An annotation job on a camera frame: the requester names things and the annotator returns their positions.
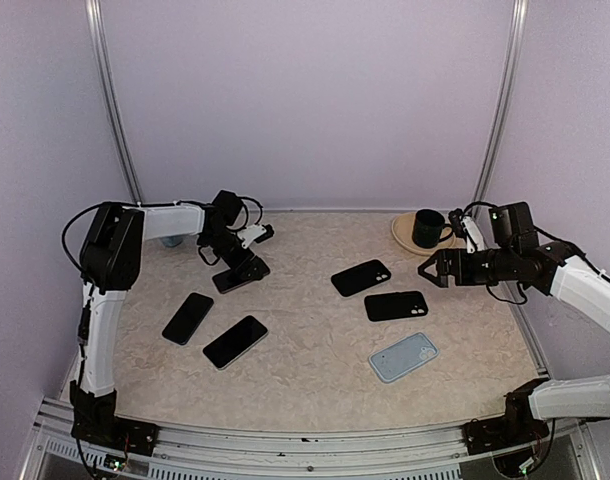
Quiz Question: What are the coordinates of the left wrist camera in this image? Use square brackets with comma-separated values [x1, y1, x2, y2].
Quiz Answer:
[236, 224, 274, 249]

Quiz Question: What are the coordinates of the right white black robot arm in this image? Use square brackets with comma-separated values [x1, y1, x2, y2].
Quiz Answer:
[418, 202, 610, 455]

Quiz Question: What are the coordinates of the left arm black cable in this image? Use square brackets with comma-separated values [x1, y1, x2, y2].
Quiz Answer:
[61, 201, 106, 274]

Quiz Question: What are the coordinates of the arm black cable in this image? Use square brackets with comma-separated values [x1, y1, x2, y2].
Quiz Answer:
[61, 201, 106, 274]
[534, 224, 609, 276]

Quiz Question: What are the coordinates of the blue edged smartphone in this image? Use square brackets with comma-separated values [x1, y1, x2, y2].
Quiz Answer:
[162, 292, 214, 345]

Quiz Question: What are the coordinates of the light blue phone case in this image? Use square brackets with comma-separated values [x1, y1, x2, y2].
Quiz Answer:
[368, 332, 440, 384]

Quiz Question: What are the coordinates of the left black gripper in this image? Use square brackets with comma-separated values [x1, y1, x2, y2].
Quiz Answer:
[203, 229, 264, 280]

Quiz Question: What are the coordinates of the beige plate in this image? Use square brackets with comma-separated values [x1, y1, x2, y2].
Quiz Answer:
[391, 212, 465, 257]

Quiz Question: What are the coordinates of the light blue mug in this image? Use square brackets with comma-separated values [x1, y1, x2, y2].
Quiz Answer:
[161, 236, 184, 248]

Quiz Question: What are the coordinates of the purple edged smartphone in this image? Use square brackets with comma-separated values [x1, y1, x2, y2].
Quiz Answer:
[212, 266, 270, 294]

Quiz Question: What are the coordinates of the black mug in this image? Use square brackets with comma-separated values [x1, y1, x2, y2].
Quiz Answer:
[412, 209, 454, 249]

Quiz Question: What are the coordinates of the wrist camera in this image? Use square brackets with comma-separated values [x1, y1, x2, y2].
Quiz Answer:
[448, 209, 486, 253]
[236, 224, 274, 249]

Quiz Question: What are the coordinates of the aluminium frame post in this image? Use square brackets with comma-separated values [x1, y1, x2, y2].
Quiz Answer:
[85, 0, 143, 203]
[472, 0, 529, 202]

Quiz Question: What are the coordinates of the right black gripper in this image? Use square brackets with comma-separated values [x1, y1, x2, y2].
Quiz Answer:
[420, 245, 519, 287]

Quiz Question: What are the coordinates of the left aluminium frame post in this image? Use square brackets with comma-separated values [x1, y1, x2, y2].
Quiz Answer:
[85, 0, 143, 203]

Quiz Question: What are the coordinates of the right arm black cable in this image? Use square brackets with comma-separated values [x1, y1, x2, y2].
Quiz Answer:
[534, 224, 609, 276]

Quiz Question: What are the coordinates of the silver edged smartphone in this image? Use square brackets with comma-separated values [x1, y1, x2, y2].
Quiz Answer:
[202, 315, 268, 369]

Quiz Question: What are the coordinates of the right aluminium frame post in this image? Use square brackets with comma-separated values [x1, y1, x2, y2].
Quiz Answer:
[472, 0, 529, 202]

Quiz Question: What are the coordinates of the front aluminium rail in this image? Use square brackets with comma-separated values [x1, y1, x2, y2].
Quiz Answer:
[16, 398, 607, 479]

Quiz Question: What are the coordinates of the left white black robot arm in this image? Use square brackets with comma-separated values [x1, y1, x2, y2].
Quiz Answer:
[69, 190, 274, 456]

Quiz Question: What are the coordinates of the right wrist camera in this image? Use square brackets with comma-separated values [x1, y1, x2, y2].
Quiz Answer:
[448, 209, 486, 253]

